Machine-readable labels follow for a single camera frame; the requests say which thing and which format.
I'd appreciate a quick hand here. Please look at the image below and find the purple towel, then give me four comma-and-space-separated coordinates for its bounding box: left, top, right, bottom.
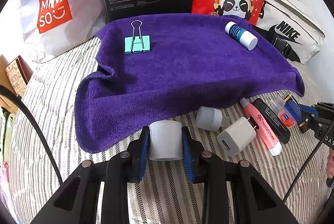
74, 14, 305, 153

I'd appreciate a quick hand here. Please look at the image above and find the striped bed cover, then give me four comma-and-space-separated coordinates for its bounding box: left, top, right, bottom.
7, 38, 331, 223

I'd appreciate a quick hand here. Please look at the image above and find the small blue pink bottle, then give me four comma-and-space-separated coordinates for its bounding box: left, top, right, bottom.
269, 95, 302, 128

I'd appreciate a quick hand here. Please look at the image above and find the grey round plug adapter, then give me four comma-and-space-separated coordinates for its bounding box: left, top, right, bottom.
196, 106, 223, 131

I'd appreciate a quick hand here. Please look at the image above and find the pink white highlighter pen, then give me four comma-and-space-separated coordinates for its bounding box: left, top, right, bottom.
239, 98, 282, 156

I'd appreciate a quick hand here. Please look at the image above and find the white blue cylindrical bottle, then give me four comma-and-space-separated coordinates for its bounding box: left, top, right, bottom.
225, 22, 258, 51

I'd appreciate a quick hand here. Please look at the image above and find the white USB wall charger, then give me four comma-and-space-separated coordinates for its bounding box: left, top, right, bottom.
217, 116, 256, 156

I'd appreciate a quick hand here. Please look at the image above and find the person's right hand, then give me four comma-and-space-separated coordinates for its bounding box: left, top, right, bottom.
326, 149, 334, 179

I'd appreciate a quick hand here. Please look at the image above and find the white Nike waist bag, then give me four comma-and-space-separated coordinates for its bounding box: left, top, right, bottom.
254, 0, 325, 64

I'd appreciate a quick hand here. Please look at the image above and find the white Miniso shopping bag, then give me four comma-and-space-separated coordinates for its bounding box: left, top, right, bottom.
19, 0, 106, 63

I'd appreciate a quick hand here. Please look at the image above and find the black cable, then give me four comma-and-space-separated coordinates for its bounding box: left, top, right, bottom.
0, 84, 64, 185

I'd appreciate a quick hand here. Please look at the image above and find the black lighter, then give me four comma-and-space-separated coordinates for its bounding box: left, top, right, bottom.
253, 98, 291, 144

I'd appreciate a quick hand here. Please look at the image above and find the brown patterned box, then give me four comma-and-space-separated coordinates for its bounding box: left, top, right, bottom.
1, 54, 33, 98

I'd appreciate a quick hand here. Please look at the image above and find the black gold tube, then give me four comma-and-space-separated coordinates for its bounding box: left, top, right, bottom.
284, 92, 300, 107

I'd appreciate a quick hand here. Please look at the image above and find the teal binder clip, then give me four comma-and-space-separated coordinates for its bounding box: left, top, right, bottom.
124, 20, 151, 54

